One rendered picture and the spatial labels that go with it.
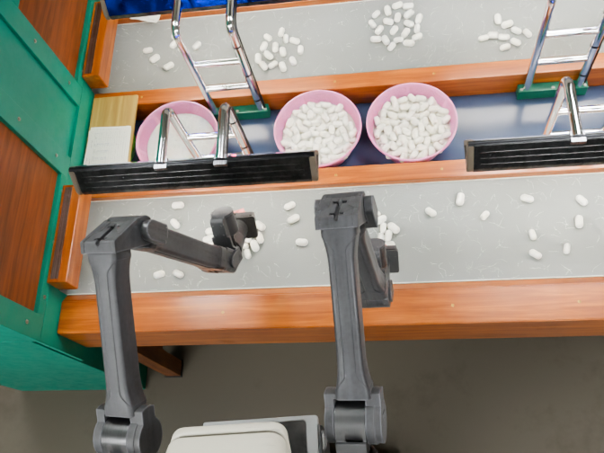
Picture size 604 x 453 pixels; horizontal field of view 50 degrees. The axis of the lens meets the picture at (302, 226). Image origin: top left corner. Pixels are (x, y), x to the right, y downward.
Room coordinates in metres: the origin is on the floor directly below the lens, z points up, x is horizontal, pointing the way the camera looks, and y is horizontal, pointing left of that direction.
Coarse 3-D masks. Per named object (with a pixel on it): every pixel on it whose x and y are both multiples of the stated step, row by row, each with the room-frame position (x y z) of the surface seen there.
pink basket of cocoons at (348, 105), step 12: (300, 96) 1.17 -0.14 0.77; (312, 96) 1.16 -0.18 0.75; (324, 96) 1.15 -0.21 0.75; (336, 96) 1.12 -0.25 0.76; (288, 108) 1.15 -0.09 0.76; (348, 108) 1.08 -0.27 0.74; (276, 120) 1.12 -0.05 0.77; (360, 120) 1.01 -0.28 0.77; (276, 132) 1.08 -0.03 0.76; (360, 132) 0.97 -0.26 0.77; (276, 144) 1.04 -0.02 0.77
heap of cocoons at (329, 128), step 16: (304, 112) 1.13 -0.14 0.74; (320, 112) 1.11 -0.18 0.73; (336, 112) 1.08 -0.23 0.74; (288, 128) 1.11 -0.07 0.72; (304, 128) 1.07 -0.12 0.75; (320, 128) 1.05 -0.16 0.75; (336, 128) 1.04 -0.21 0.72; (352, 128) 1.01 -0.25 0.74; (288, 144) 1.04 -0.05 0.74; (304, 144) 1.02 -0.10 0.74; (320, 144) 1.00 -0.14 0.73; (336, 144) 0.98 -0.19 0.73; (352, 144) 0.97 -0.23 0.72; (320, 160) 0.96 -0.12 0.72
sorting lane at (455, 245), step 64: (256, 192) 0.93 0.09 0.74; (320, 192) 0.85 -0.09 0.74; (384, 192) 0.77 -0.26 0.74; (448, 192) 0.70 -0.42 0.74; (512, 192) 0.63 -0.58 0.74; (576, 192) 0.56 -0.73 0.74; (256, 256) 0.73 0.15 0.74; (320, 256) 0.66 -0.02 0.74; (448, 256) 0.52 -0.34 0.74; (512, 256) 0.46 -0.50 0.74; (576, 256) 0.40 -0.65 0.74
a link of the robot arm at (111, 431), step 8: (104, 424) 0.31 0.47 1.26; (112, 424) 0.30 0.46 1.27; (120, 424) 0.29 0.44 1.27; (128, 424) 0.29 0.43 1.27; (104, 432) 0.29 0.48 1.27; (112, 432) 0.28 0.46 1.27; (120, 432) 0.28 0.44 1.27; (104, 440) 0.28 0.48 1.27; (112, 440) 0.27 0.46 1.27; (120, 440) 0.26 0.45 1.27; (104, 448) 0.27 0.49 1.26; (112, 448) 0.26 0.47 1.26; (120, 448) 0.25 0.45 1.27
